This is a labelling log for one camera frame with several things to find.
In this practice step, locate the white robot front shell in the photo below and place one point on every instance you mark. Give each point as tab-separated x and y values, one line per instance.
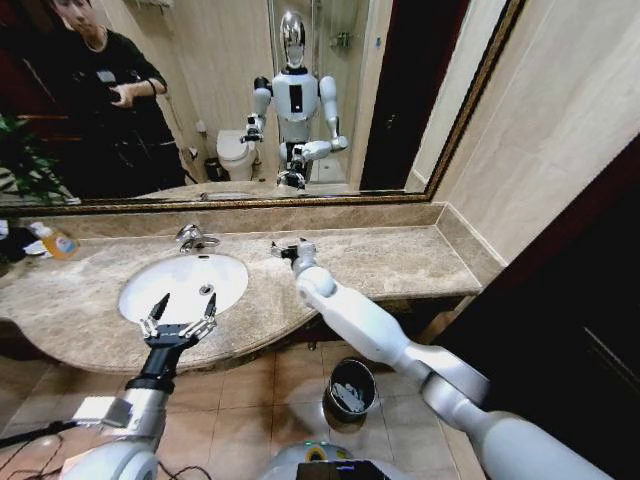
295	460

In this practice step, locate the black round trash bin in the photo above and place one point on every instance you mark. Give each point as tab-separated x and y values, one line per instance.
334	405

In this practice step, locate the green leafy plant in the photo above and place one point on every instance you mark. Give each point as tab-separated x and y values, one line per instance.
27	165

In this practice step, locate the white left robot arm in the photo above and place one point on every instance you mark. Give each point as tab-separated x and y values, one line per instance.
142	417

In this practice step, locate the gold framed wall mirror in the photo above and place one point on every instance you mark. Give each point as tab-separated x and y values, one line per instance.
320	100

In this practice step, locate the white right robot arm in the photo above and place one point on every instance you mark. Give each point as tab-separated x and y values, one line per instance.
360	320

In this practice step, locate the black toiletry tray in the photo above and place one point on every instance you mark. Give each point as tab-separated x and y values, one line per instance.
15	245

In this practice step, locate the white oval sink basin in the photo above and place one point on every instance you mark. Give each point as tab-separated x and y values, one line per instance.
165	285

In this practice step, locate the chrome faucet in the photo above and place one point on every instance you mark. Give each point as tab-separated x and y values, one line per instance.
190	236

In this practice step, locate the dark wooden door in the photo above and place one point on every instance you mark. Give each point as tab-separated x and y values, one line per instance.
565	300

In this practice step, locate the white crumpled paper trash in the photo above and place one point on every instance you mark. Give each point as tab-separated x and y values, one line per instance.
350	396

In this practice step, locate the orange soap bottle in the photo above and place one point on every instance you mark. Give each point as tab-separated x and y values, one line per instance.
59	244

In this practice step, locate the silver sink drain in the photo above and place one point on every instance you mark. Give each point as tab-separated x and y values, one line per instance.
206	289

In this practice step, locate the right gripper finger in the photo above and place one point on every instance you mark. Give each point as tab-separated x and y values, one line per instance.
281	245
278	252

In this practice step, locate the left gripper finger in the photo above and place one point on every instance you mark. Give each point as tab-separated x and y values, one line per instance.
208	315
156	315

